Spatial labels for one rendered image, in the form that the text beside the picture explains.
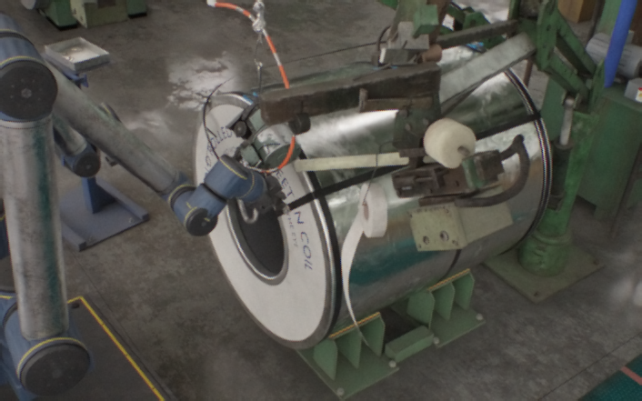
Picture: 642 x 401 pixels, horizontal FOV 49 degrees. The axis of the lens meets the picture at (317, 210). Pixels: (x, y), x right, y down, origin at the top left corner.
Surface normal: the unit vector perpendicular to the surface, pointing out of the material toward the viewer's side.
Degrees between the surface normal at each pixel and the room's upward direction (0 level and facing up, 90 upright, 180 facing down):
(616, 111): 90
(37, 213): 90
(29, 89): 90
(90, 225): 0
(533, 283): 0
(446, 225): 90
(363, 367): 0
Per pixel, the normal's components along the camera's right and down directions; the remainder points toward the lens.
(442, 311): -0.81, 0.30
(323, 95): 0.37, 0.54
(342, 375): 0.04, -0.82
